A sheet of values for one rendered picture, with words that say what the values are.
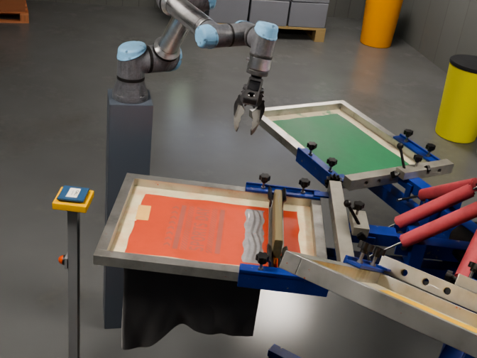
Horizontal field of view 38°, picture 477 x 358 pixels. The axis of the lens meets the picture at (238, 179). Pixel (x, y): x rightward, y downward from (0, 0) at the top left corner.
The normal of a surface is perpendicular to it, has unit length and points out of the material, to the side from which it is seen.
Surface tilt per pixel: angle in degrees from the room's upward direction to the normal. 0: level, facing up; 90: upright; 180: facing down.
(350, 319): 0
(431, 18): 90
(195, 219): 0
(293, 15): 90
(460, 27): 90
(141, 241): 0
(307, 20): 90
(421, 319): 58
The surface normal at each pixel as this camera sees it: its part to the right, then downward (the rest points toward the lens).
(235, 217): 0.11, -0.87
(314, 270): -0.39, -0.17
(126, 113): 0.21, 0.49
